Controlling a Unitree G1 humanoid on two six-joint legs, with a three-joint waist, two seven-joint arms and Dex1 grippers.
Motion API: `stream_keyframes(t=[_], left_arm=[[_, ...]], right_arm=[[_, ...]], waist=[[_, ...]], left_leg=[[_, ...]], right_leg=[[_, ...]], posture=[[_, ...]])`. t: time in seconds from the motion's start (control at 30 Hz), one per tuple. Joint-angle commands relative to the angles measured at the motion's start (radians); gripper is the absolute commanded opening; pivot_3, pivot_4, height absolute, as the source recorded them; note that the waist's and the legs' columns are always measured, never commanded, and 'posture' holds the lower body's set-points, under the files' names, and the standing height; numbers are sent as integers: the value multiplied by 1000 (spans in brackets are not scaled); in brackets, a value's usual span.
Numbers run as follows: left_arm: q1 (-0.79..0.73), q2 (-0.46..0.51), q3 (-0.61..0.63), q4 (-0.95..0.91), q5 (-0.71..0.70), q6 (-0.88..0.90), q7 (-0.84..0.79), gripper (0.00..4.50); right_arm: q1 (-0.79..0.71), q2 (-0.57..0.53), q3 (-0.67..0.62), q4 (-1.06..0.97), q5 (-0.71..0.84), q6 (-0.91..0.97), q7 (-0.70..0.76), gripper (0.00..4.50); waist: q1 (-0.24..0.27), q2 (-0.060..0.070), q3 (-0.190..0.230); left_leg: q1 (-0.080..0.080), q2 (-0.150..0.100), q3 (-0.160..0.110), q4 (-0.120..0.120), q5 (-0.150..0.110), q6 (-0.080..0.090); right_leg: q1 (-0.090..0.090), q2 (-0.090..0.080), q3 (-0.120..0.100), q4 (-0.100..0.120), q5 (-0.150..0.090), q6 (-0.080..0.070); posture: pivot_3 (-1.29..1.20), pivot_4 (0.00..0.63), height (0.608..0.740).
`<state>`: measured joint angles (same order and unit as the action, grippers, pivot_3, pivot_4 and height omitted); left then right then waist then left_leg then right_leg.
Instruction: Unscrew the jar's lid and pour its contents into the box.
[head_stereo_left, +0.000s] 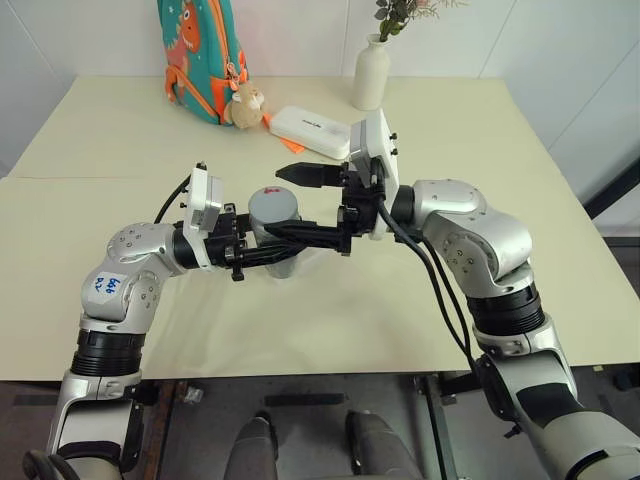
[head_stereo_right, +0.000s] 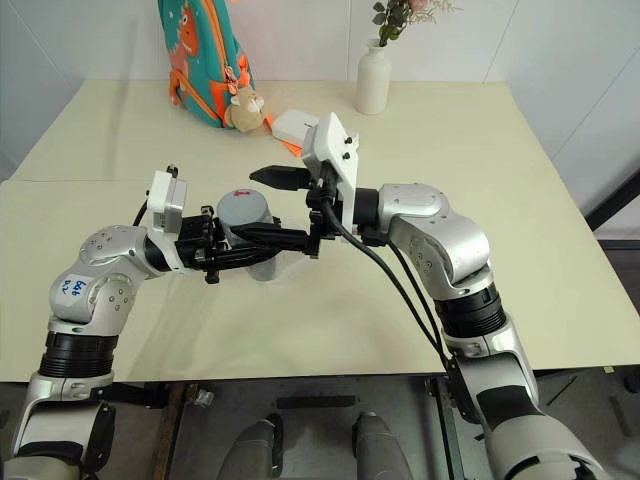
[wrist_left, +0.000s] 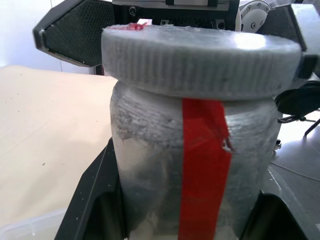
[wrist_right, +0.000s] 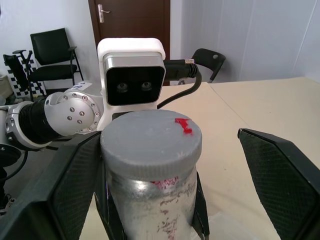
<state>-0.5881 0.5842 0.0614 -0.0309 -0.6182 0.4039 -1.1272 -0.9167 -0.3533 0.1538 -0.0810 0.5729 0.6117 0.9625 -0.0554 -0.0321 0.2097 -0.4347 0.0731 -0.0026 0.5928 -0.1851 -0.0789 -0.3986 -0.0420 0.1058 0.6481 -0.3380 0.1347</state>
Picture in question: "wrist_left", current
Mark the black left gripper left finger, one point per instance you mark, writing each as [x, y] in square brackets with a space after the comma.
[95, 205]

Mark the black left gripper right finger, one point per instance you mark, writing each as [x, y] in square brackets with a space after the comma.
[270, 220]

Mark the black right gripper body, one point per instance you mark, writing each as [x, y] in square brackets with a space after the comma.
[180, 12]

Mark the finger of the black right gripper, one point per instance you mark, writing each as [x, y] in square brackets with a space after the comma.
[292, 32]
[75, 35]

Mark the ribbed white jar lid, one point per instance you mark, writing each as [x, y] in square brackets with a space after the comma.
[200, 65]

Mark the translucent white plastic jar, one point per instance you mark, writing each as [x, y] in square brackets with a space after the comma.
[150, 155]

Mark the clear plastic box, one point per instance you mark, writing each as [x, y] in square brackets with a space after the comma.
[30, 225]

